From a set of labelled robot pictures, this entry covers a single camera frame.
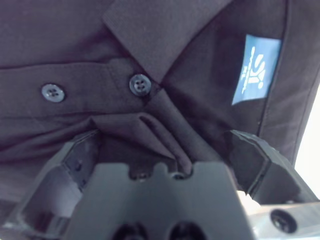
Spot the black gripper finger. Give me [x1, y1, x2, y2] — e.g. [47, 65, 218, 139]
[224, 128, 320, 205]
[3, 129, 101, 237]

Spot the black Unitree polo shirt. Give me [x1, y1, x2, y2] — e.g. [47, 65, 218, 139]
[0, 0, 320, 226]

